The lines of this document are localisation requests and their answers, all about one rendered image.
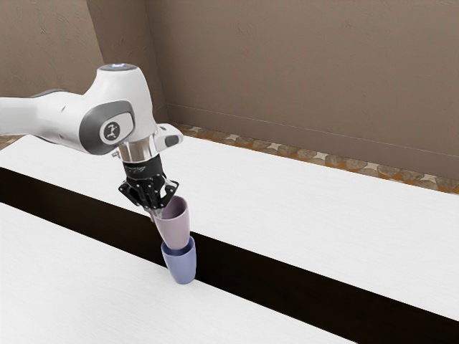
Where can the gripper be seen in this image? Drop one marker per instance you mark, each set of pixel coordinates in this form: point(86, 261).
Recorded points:
point(141, 181)

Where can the mauve cup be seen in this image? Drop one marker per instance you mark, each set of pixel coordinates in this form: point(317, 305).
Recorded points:
point(174, 225)

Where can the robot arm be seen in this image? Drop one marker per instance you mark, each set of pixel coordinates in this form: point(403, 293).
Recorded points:
point(107, 104)

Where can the blue cup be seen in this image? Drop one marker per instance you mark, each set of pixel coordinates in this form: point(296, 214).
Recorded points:
point(181, 263)

